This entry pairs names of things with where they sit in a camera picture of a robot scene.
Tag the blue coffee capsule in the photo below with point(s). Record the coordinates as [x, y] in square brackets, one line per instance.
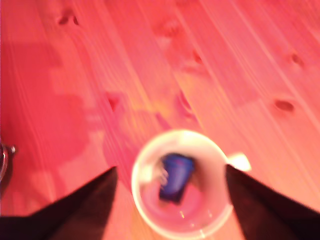
[175, 180]

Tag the yellow floral ceramic mug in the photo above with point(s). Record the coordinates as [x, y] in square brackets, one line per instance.
[212, 160]

